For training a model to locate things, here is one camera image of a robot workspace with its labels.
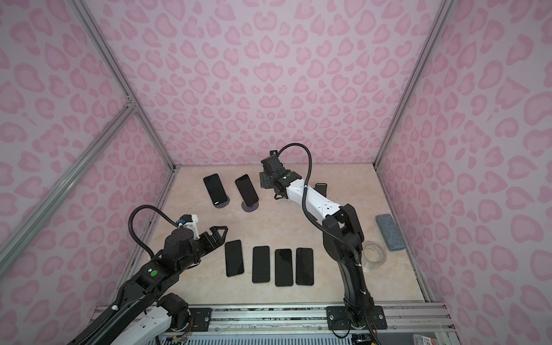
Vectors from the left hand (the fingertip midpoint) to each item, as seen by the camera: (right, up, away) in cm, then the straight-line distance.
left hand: (222, 231), depth 77 cm
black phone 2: (+5, +14, +19) cm, 24 cm away
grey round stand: (-7, +7, +25) cm, 27 cm away
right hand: (+17, +20, +17) cm, 32 cm away
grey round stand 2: (+6, +5, +26) cm, 28 cm away
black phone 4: (+22, -17, +10) cm, 29 cm away
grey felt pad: (+67, -4, +14) cm, 69 cm away
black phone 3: (+2, -13, +9) cm, 16 cm away
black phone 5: (+13, -15, +9) cm, 22 cm away
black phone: (-9, +15, +21) cm, 28 cm away
